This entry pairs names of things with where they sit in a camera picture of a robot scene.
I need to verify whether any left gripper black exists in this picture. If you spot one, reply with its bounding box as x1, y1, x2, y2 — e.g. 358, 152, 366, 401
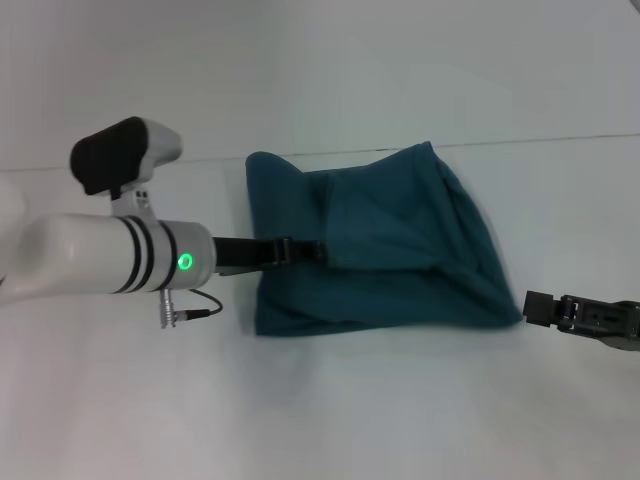
212, 235, 332, 277

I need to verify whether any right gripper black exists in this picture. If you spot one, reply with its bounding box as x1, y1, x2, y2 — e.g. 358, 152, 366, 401
521, 290, 640, 354

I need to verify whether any teal t-shirt with FREE print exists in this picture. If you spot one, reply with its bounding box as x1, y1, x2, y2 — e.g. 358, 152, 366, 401
244, 140, 524, 338

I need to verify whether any left gripper cable with plug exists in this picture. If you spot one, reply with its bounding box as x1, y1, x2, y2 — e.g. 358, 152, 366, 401
158, 287, 224, 331

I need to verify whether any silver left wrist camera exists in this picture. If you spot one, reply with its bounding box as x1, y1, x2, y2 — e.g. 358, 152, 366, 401
69, 115, 186, 197

